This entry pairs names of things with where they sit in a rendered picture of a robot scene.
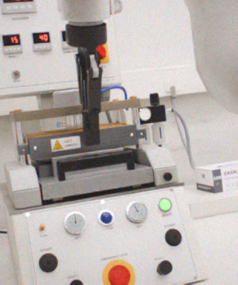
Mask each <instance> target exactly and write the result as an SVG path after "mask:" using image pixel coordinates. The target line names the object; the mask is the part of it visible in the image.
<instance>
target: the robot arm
mask: <svg viewBox="0 0 238 285"><path fill-rule="evenodd" d="M184 2H185V5H186V7H187V9H188V12H189V15H190V22H191V34H192V40H193V52H194V59H195V70H196V71H197V73H198V75H199V77H200V79H201V81H202V82H203V85H204V86H205V89H206V91H207V92H208V95H209V96H210V97H211V98H213V99H214V100H215V101H217V102H218V103H219V104H221V106H223V107H224V108H225V109H227V110H228V111H230V112H233V113H234V114H236V115H238V0H184ZM60 3H61V17H62V20H64V21H68V23H67V24H65V36H66V43H67V45H69V46H70V47H77V53H78V54H75V55H74V59H75V63H76V73H77V81H78V88H79V102H80V104H81V108H82V111H81V114H82V125H83V138H84V145H85V146H93V145H99V144H100V131H99V113H100V112H101V78H102V73H103V69H102V67H99V65H100V64H101V59H100V56H99V55H98V54H97V47H99V46H103V45H105V44H106V43H107V23H104V22H103V20H106V19H108V18H110V15H114V14H117V13H120V12H121V11H122V10H123V2H122V1H121V0H60Z"/></svg>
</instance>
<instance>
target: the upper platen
mask: <svg viewBox="0 0 238 285"><path fill-rule="evenodd" d="M64 118H65V124H66V129H56V130H51V131H45V132H35V133H29V134H26V140H27V144H28V138H32V137H38V136H48V135H54V134H63V133H69V132H80V131H83V127H82V125H81V114H80V115H69V116H64ZM123 125H128V123H105V124H99V129H101V128H107V127H117V126H123Z"/></svg>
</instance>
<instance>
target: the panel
mask: <svg viewBox="0 0 238 285"><path fill-rule="evenodd" d="M163 199H167V200H169V201H170V202H171V206H170V208H169V209H167V210H165V209H162V208H161V206H160V201H161V200H163ZM133 201H140V202H142V203H144V204H145V205H146V207H147V210H148V212H147V217H146V218H145V220H144V221H142V222H139V223H135V222H132V221H131V220H130V219H129V218H128V217H127V215H126V209H127V207H128V205H129V203H131V202H133ZM74 211H76V212H79V213H81V214H83V215H84V217H85V219H86V227H85V229H84V230H83V231H82V232H81V233H80V234H76V235H74V234H71V233H68V232H67V231H66V230H65V228H64V219H65V217H66V215H67V214H69V213H71V212H74ZM104 211H109V212H110V213H111V214H112V216H113V219H112V221H111V222H110V223H103V222H102V221H101V219H100V216H101V214H102V213H103V212H104ZM23 218H24V223H25V231H26V236H27V241H28V249H29V254H30V262H31V267H32V272H33V280H34V285H69V284H70V283H71V282H72V281H73V280H76V279H77V280H79V281H81V282H82V283H83V285H111V284H110V282H109V280H108V273H109V271H110V270H111V269H112V268H113V267H114V266H116V265H122V266H125V267H127V268H128V270H129V272H130V282H129V283H128V285H182V284H188V283H191V282H195V281H200V279H199V277H198V272H197V269H196V264H195V262H194V259H193V254H192V251H191V247H190V243H189V240H188V236H187V232H186V228H185V225H184V222H183V217H182V215H181V210H180V207H179V203H178V197H177V195H176V190H175V187H170V188H166V189H161V190H154V191H149V192H141V193H137V194H129V195H125V196H120V197H119V196H117V197H109V198H104V199H97V200H92V201H87V202H80V203H76V204H68V205H63V206H60V207H52V208H47V209H40V210H35V211H27V212H23ZM173 229H175V230H177V231H178V232H179V233H180V234H181V240H180V241H179V243H177V244H175V245H174V244H171V243H170V242H169V241H168V240H167V233H168V232H169V231H170V230H173ZM45 255H54V256H55V258H56V259H57V265H56V267H55V268H54V269H53V270H50V271H46V270H44V269H43V268H42V267H41V264H40V263H41V259H42V258H43V257H44V256H45ZM164 260H168V261H170V262H171V263H172V272H171V273H170V274H168V275H166V276H163V275H160V274H159V273H158V272H157V267H158V265H159V263H160V262H162V261H164Z"/></svg>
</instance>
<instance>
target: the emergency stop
mask: <svg viewBox="0 0 238 285"><path fill-rule="evenodd" d="M108 280H109V282H110V284H111V285H128V283H129V282H130V272H129V270H128V268H127V267H125V266H122V265H116V266H114V267H113V268H112V269H111V270H110V271H109V273H108Z"/></svg>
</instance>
